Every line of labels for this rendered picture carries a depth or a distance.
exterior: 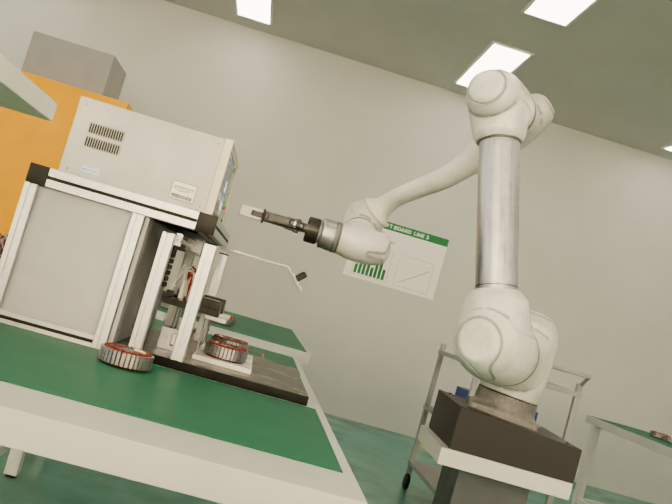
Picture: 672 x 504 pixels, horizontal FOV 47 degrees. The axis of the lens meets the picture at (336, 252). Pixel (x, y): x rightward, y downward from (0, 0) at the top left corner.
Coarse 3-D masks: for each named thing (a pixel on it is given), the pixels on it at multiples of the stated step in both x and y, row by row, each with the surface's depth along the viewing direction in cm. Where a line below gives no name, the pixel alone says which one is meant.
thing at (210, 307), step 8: (176, 304) 197; (184, 304) 197; (208, 304) 198; (216, 304) 198; (176, 312) 198; (200, 312) 198; (208, 312) 198; (216, 312) 198; (176, 320) 198; (216, 320) 199; (224, 320) 199
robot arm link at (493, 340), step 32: (480, 96) 186; (512, 96) 186; (480, 128) 190; (512, 128) 188; (480, 160) 191; (512, 160) 188; (480, 192) 189; (512, 192) 186; (480, 224) 186; (512, 224) 184; (480, 256) 184; (512, 256) 182; (480, 288) 181; (512, 288) 181; (480, 320) 172; (512, 320) 174; (480, 352) 171; (512, 352) 171; (512, 384) 186
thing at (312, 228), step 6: (300, 222) 221; (312, 222) 222; (318, 222) 223; (294, 228) 223; (300, 228) 221; (306, 228) 221; (312, 228) 222; (318, 228) 222; (306, 234) 222; (312, 234) 222; (306, 240) 223; (312, 240) 223
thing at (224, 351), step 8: (208, 344) 198; (216, 344) 197; (224, 344) 205; (208, 352) 197; (216, 352) 196; (224, 352) 196; (232, 352) 196; (240, 352) 198; (248, 352) 202; (224, 360) 196; (232, 360) 196; (240, 360) 198
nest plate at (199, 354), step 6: (198, 354) 194; (204, 354) 198; (204, 360) 193; (210, 360) 194; (216, 360) 194; (222, 360) 197; (222, 366) 194; (228, 366) 194; (234, 366) 194; (240, 366) 195; (246, 366) 199; (246, 372) 194
